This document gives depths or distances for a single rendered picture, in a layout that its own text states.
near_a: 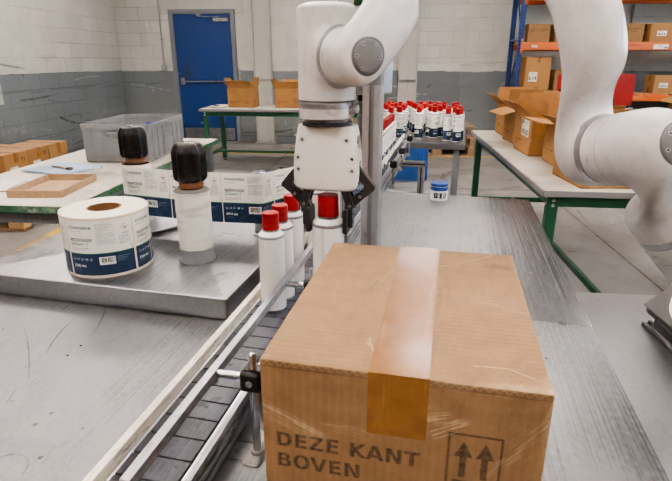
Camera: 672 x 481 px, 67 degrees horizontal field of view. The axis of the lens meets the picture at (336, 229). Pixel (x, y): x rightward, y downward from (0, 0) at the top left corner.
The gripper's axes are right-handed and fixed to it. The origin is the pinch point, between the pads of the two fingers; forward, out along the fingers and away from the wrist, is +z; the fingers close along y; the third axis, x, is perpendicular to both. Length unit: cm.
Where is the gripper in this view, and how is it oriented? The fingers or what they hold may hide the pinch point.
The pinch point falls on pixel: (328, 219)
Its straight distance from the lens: 80.2
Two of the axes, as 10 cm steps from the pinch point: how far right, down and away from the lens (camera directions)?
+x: -2.3, 3.1, -9.2
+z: 0.0, 9.5, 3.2
